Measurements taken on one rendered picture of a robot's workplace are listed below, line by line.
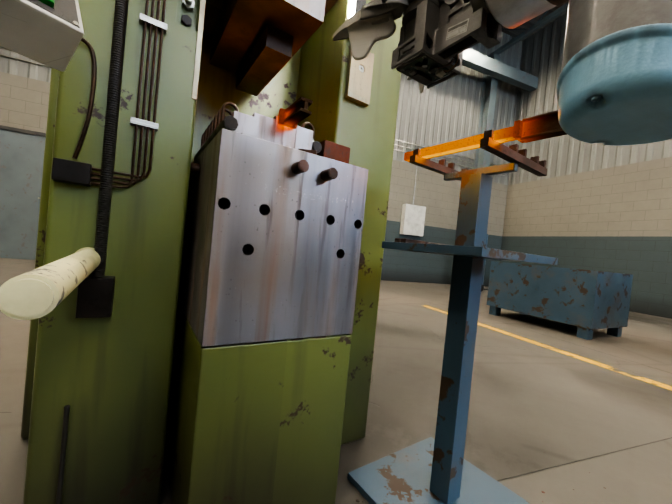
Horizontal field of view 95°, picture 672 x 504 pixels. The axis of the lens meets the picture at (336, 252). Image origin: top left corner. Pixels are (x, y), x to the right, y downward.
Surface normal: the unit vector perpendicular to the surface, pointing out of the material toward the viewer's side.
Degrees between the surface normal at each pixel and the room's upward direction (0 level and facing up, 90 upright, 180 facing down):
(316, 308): 90
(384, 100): 90
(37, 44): 150
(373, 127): 90
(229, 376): 90
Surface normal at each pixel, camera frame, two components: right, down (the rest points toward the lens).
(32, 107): 0.36, 0.05
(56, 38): 0.34, 0.90
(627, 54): -0.78, -0.02
